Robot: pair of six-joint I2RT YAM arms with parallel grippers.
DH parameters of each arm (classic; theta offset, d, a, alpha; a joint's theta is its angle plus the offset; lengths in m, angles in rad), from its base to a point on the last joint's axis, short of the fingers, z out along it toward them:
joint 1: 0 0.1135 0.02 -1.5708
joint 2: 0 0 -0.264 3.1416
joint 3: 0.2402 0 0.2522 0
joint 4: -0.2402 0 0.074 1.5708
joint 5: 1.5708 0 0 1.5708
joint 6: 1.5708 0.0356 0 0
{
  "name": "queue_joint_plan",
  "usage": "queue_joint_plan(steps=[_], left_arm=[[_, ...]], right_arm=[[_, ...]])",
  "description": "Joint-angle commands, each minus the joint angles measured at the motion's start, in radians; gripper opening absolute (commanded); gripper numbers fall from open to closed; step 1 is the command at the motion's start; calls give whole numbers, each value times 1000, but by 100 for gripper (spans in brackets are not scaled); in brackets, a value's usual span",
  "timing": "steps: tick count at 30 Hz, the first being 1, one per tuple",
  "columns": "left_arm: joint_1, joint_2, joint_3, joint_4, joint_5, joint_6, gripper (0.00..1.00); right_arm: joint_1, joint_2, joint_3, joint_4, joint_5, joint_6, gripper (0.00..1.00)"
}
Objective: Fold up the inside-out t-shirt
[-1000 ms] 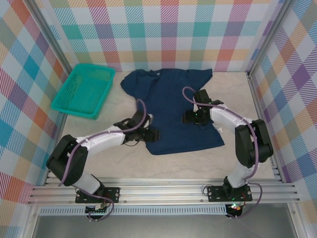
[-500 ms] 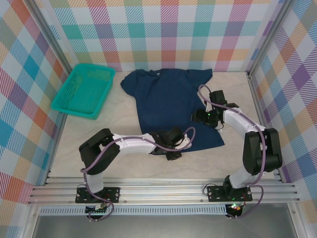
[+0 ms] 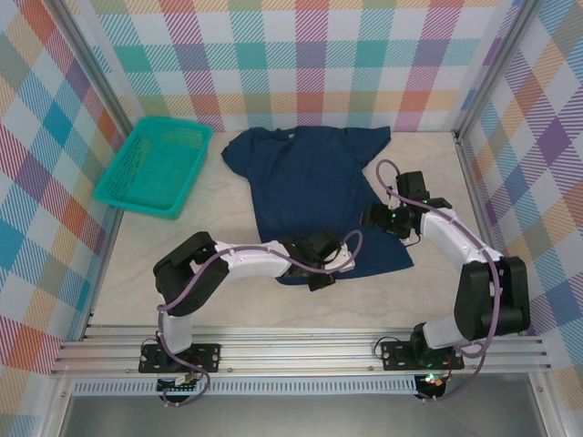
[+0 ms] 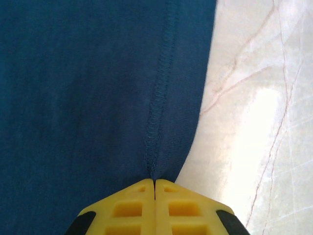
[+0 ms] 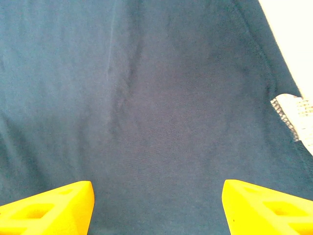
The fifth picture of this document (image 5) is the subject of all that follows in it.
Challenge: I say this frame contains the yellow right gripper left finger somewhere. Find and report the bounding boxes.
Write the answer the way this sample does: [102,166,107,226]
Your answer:
[0,180,95,235]

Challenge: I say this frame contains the navy blue t-shirt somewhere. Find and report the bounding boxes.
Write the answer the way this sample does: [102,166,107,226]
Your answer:
[0,0,313,235]

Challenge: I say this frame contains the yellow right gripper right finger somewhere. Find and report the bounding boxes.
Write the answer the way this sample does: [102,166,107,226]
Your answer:
[222,179,313,235]

